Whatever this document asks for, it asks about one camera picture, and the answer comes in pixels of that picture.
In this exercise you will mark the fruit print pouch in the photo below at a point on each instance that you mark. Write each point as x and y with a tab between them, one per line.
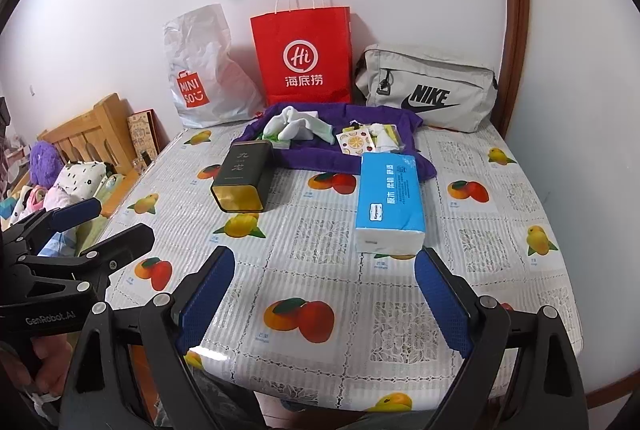
352	141

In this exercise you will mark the white dotted pillow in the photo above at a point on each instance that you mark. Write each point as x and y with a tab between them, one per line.
80	175

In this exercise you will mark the pile of colourful clothes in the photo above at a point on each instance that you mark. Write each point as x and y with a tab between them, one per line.
30	205

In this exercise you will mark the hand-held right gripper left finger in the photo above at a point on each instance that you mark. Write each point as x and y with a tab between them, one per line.
207	300

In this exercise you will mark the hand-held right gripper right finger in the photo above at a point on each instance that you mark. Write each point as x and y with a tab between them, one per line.
442	305

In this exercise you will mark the pale green patterned cloth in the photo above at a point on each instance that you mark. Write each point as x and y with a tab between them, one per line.
320	130

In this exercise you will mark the red paper bag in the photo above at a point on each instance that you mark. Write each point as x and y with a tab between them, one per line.
302	55

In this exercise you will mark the blue tissue pack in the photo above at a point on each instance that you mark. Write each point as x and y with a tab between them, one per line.
390	200

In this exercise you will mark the grey waist bag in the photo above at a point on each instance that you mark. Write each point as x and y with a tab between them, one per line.
425	85

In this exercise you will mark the dark tea tin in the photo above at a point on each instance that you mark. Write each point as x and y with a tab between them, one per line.
242	175

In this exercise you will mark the person's left hand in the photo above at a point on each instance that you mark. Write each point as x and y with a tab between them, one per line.
52	362

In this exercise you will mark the white plastic shopping bag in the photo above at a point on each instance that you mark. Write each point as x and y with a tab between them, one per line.
210	70

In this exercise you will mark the wooden bed headboard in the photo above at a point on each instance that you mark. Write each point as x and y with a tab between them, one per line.
95	125

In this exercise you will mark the white fluffy cloth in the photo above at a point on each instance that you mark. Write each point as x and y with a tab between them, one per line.
287	123

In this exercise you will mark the green wipes packet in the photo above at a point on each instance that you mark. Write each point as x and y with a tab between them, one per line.
269	138

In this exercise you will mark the purple plush toy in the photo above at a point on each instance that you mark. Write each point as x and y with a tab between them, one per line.
45	163

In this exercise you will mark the fruit print tablecloth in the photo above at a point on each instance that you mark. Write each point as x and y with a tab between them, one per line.
375	285

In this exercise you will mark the brown wooden door frame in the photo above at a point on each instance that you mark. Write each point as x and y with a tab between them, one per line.
516	10

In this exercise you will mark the purple towel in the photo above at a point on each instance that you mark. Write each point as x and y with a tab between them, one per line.
310	158

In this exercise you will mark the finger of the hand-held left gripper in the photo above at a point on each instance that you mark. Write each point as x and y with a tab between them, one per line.
125	245
75	214

